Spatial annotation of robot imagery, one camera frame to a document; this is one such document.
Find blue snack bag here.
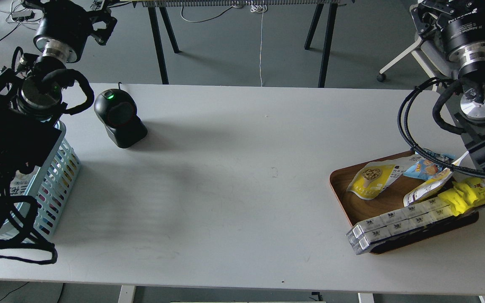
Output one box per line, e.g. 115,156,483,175
402,158,445,181

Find power strip on floor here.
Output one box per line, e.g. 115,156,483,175
11,10,35,22

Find black barcode scanner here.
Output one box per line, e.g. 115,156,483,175
93,81,148,149

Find light blue plastic basket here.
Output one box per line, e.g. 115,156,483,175
0,120,81,245

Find lower clear white box strip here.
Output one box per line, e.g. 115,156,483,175
345,205,453,255

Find black table left legs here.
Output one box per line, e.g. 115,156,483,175
148,6,181,85

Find black table legs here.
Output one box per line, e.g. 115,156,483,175
304,3,338,88
148,6,181,85

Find upper clear white box strip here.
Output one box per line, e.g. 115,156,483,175
346,198,454,243

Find white hanging cable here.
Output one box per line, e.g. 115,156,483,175
250,3,268,87

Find red white snack bag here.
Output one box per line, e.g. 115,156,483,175
9,166,41,197

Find brown wooden tray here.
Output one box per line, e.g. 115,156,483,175
330,151,479,254

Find yellow cartoon snack pack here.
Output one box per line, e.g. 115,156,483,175
437,177,485,216

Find white office chair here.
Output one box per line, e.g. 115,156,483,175
376,28,457,82

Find white yellow snack bag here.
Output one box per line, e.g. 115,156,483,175
403,167,453,206

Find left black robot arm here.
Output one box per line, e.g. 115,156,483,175
0,0,117,265

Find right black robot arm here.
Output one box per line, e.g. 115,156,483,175
410,0,485,172

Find black table right legs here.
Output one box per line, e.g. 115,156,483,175
304,3,338,88

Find yellow white snack pouch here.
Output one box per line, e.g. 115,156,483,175
346,160,412,201

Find clear white box strip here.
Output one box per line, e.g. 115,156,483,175
345,205,453,255
346,198,454,243

